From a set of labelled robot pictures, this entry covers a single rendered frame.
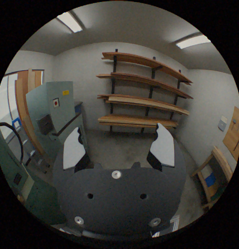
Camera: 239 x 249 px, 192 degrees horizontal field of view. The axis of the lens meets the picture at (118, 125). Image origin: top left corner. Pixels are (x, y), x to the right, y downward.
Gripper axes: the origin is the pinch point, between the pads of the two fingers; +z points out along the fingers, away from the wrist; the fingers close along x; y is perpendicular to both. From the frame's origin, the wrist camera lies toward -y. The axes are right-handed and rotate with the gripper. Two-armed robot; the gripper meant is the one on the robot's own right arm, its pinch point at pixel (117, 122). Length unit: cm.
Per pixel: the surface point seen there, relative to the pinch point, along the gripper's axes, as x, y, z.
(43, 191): -70, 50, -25
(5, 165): -76, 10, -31
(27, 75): -200, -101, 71
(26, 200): -70, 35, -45
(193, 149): 225, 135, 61
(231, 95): 253, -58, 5
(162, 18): 72, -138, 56
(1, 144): -73, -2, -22
